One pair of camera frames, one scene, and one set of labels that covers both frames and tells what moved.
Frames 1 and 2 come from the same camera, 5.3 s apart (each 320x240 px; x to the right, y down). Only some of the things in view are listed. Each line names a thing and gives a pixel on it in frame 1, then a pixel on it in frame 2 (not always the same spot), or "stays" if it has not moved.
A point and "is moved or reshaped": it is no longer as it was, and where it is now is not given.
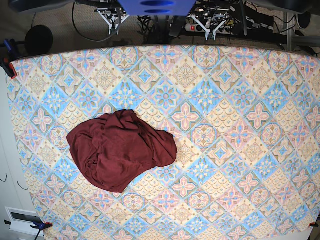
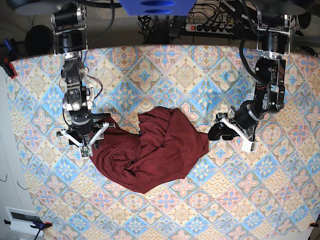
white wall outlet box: x=21 y=219 stays
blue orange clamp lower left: x=39 y=225 stays
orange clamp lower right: x=313 y=224 stays
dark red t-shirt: x=112 y=150 is moved or reshaped
